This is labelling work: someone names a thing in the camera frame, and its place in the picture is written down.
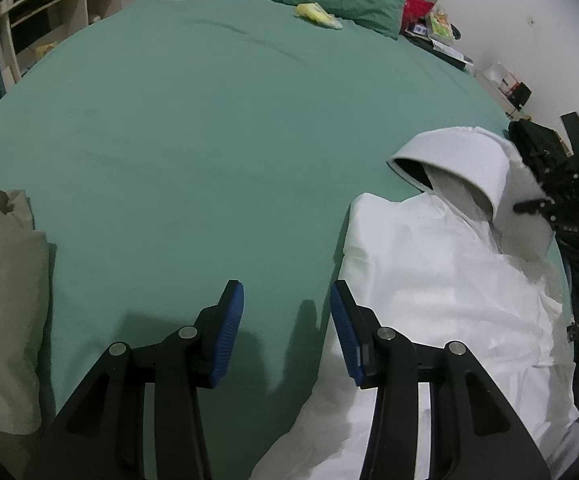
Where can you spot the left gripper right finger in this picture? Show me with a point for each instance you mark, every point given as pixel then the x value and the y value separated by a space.
pixel 475 432

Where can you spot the white wooden desk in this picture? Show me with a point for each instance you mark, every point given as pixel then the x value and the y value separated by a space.
pixel 29 29

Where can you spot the yellow green small cloth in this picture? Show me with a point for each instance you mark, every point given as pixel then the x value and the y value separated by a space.
pixel 315 14

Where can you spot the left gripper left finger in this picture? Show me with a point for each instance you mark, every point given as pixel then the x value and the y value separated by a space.
pixel 99 433

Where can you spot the white bedside table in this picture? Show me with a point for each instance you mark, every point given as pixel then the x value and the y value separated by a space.
pixel 506 89

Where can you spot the green bed sheet mattress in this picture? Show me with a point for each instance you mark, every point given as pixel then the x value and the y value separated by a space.
pixel 179 144

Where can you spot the olive folded garment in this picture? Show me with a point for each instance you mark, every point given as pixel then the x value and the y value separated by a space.
pixel 24 305

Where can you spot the black clothes pile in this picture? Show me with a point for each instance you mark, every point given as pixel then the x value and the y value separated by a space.
pixel 542 149

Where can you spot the stack of books and snacks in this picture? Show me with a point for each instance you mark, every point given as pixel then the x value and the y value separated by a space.
pixel 435 34

